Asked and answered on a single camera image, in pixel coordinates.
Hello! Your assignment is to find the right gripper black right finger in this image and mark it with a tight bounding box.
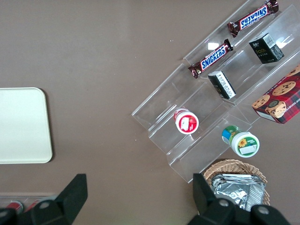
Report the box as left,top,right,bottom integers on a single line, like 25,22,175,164
187,173,236,225

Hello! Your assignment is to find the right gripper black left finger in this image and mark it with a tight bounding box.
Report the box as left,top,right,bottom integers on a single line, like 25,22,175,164
18,173,88,225

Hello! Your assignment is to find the light wicker basket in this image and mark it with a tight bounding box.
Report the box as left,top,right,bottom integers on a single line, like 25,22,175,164
203,159,270,211

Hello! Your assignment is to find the cream plastic tray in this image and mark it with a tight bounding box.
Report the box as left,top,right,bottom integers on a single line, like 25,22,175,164
0,87,53,164

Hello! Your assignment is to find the clear acrylic bottle rack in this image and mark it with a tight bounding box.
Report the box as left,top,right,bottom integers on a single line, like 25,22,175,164
0,192,58,213

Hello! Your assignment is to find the silver foil packet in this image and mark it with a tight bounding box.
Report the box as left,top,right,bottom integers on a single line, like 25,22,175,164
212,173,267,188
212,177,266,213

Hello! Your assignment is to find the green label white jar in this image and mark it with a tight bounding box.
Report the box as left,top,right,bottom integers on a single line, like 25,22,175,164
221,125,260,158

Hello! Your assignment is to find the red lid white jar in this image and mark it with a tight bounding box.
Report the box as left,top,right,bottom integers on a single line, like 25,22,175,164
173,108,200,135

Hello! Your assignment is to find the clear acrylic tiered stand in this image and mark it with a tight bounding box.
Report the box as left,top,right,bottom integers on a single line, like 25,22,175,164
131,0,300,184

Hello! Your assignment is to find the black carton with white label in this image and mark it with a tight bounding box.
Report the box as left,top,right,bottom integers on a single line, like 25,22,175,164
208,70,237,100

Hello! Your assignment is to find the red tartan cookie box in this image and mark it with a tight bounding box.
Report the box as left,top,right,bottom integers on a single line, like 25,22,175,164
251,63,300,124

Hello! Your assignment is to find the Snickers chocolate bar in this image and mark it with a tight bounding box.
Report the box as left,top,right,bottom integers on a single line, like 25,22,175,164
227,0,280,38
187,39,234,79

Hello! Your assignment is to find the small black carton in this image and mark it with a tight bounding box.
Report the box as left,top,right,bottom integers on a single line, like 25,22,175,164
248,33,285,65

